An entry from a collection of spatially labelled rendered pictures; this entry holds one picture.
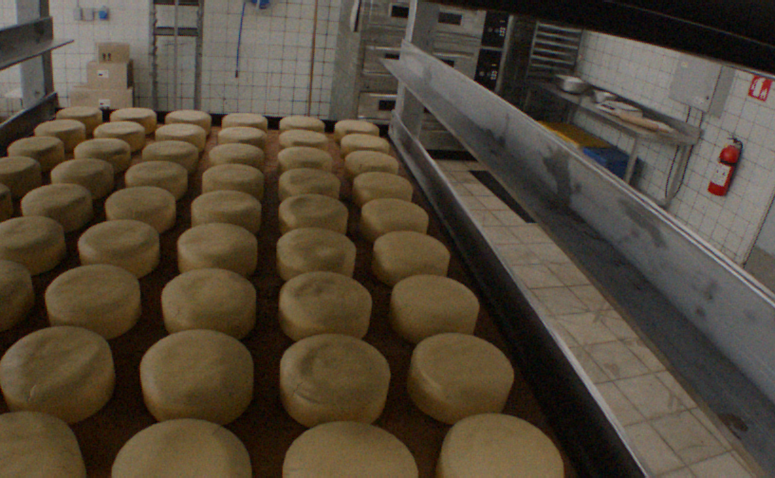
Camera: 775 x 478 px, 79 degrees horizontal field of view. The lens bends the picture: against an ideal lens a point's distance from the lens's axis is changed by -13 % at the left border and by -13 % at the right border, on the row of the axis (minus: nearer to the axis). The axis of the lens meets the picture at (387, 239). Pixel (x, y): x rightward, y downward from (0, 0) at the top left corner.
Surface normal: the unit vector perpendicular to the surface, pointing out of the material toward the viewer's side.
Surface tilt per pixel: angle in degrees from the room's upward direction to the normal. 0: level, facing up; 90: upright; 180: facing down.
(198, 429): 0
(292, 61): 90
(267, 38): 90
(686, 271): 90
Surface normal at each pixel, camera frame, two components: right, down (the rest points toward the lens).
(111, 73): 0.22, 0.45
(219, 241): 0.14, -0.89
